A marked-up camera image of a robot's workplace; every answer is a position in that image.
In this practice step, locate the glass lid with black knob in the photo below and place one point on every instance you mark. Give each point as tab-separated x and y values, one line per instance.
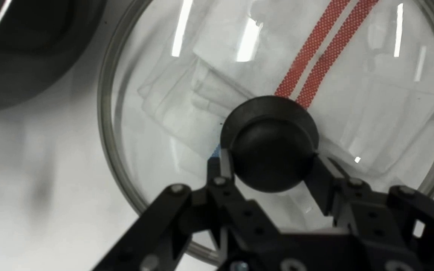
272	145

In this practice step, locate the black cooking pot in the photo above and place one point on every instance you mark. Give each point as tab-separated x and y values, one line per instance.
26	55

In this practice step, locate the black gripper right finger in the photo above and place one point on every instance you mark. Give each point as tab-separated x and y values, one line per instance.
403	226

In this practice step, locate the white towel with red stripes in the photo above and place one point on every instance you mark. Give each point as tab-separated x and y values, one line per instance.
328	46

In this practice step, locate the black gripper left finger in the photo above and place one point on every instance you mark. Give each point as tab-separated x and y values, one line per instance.
188	220

